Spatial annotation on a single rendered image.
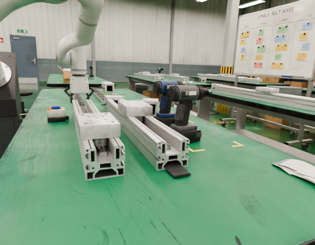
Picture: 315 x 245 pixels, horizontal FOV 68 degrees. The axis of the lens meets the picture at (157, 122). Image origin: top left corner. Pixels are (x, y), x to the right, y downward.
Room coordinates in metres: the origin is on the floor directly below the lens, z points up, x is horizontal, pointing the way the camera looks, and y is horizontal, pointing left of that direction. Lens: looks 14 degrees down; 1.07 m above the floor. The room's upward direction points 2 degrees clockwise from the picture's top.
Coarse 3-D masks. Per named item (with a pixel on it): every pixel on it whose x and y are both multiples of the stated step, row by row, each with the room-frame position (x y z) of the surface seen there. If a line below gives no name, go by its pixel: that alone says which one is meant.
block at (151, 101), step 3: (144, 99) 1.32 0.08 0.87; (147, 99) 1.32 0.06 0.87; (150, 99) 1.33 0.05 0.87; (153, 99) 1.33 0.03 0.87; (156, 99) 1.34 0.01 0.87; (147, 102) 1.27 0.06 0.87; (150, 102) 1.27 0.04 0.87; (153, 102) 1.27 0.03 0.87; (156, 102) 1.27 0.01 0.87; (153, 105) 1.29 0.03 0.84; (156, 105) 1.27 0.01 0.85; (153, 108) 1.29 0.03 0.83; (156, 108) 1.27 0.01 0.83; (153, 111) 1.29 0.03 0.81; (156, 111) 1.27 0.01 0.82; (153, 114) 1.28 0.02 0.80
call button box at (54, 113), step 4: (52, 108) 1.11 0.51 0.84; (56, 108) 1.12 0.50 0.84; (60, 108) 1.13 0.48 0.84; (64, 108) 1.14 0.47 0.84; (48, 112) 1.08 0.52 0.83; (52, 112) 1.09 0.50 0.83; (56, 112) 1.09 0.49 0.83; (60, 112) 1.10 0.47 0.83; (64, 112) 1.11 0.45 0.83; (48, 116) 1.08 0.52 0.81; (52, 116) 1.09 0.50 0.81; (56, 116) 1.09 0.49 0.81; (60, 116) 1.10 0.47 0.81; (64, 116) 1.11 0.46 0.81; (68, 116) 1.14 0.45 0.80; (48, 120) 1.08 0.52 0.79; (52, 120) 1.09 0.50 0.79; (56, 120) 1.09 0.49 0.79; (60, 120) 1.10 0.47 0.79; (64, 120) 1.11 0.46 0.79
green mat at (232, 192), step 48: (48, 96) 1.92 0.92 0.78; (144, 96) 2.15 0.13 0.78; (48, 144) 0.78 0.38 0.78; (192, 144) 0.84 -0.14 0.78; (0, 192) 0.46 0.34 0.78; (48, 192) 0.47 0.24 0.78; (96, 192) 0.48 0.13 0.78; (144, 192) 0.48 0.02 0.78; (192, 192) 0.49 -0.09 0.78; (240, 192) 0.50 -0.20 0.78; (288, 192) 0.51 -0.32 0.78; (0, 240) 0.32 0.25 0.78; (48, 240) 0.33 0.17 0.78; (96, 240) 0.33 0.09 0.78; (144, 240) 0.33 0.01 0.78; (192, 240) 0.34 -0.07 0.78; (240, 240) 0.34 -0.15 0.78; (288, 240) 0.35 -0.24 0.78
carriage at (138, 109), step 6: (120, 102) 1.00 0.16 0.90; (126, 102) 1.01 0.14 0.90; (132, 102) 1.01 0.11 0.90; (138, 102) 1.02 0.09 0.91; (144, 102) 1.03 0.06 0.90; (120, 108) 1.00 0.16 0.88; (126, 108) 0.90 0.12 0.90; (132, 108) 0.90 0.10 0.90; (138, 108) 0.91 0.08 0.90; (144, 108) 0.92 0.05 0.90; (150, 108) 0.93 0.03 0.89; (126, 114) 0.90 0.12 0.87; (132, 114) 0.90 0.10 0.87; (138, 114) 0.91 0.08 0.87; (144, 114) 0.92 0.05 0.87; (150, 114) 0.93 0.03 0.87
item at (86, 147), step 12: (72, 108) 1.24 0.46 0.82; (84, 108) 1.17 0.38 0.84; (96, 108) 1.04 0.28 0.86; (84, 144) 0.56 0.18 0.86; (108, 144) 0.63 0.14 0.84; (120, 144) 0.57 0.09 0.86; (84, 156) 0.54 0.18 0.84; (96, 156) 0.58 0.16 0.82; (108, 156) 0.59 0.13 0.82; (120, 156) 0.56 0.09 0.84; (84, 168) 0.56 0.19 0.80; (96, 168) 0.54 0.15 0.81; (108, 168) 0.55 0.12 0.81; (120, 168) 0.56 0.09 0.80
